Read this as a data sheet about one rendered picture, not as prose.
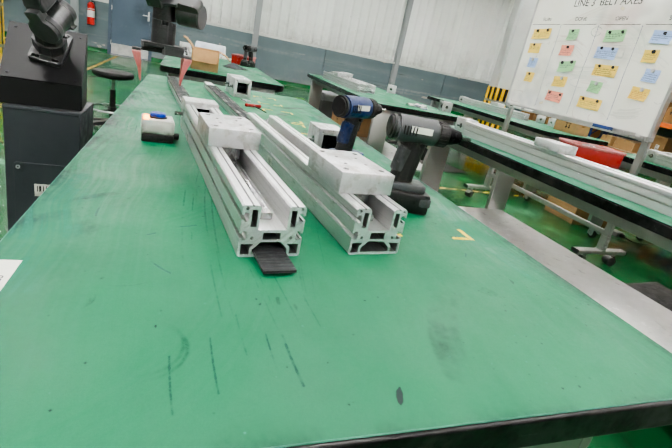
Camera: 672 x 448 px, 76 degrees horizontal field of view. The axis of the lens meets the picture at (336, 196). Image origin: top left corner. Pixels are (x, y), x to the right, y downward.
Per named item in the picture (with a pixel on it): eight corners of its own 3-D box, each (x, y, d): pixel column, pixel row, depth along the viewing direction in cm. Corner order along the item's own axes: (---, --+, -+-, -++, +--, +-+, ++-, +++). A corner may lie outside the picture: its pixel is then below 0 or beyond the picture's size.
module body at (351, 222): (244, 137, 140) (247, 112, 138) (273, 140, 145) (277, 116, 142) (347, 254, 73) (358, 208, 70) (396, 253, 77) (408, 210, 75)
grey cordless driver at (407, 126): (367, 197, 106) (388, 109, 99) (442, 209, 109) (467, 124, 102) (374, 209, 98) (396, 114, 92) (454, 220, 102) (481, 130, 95)
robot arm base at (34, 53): (41, 29, 130) (26, 59, 125) (36, 9, 124) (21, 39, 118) (74, 39, 133) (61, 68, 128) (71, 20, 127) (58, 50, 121)
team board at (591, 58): (459, 193, 442) (521, -11, 382) (498, 197, 460) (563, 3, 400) (574, 266, 309) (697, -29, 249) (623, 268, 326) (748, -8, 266)
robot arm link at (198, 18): (156, -37, 102) (140, -16, 98) (203, -28, 102) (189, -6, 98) (168, 7, 113) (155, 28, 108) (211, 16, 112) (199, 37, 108)
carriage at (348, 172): (304, 178, 90) (310, 147, 88) (350, 181, 95) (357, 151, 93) (335, 207, 77) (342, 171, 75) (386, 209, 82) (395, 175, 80)
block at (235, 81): (224, 92, 233) (226, 75, 230) (245, 95, 238) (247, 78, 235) (228, 96, 224) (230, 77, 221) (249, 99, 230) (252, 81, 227)
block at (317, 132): (297, 148, 141) (302, 120, 138) (329, 152, 145) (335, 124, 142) (307, 157, 132) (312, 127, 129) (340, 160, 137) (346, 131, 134)
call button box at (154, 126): (140, 133, 120) (141, 111, 118) (177, 137, 124) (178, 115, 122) (140, 141, 113) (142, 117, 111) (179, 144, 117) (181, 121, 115)
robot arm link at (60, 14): (45, 22, 125) (34, 33, 122) (39, -6, 116) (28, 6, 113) (78, 36, 127) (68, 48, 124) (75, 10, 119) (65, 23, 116)
